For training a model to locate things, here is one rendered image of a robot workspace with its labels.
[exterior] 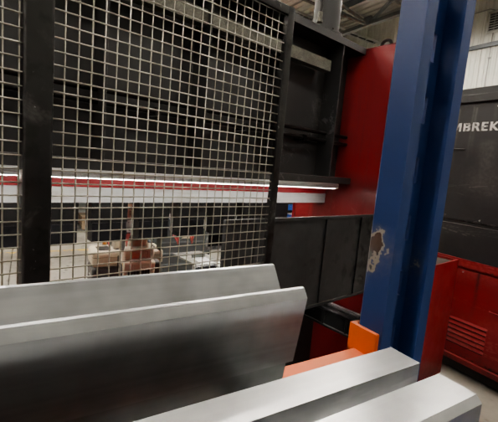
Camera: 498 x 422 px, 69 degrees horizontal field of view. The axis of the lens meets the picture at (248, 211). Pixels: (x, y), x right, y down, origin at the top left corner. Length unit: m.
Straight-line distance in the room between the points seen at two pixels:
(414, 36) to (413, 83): 0.03
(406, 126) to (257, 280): 0.17
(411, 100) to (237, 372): 0.22
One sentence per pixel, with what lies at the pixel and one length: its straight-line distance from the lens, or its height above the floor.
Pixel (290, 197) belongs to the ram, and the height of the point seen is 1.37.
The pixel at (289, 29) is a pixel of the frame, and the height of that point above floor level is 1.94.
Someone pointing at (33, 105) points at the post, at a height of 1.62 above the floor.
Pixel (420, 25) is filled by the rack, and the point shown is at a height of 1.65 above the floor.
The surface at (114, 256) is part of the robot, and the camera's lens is 2.96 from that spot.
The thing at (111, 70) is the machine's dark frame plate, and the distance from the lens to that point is 1.58.
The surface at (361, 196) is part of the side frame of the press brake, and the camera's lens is 2.33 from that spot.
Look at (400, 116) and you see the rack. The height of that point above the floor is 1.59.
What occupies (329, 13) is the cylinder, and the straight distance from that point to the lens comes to 2.34.
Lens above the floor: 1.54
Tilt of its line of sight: 7 degrees down
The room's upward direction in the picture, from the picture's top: 5 degrees clockwise
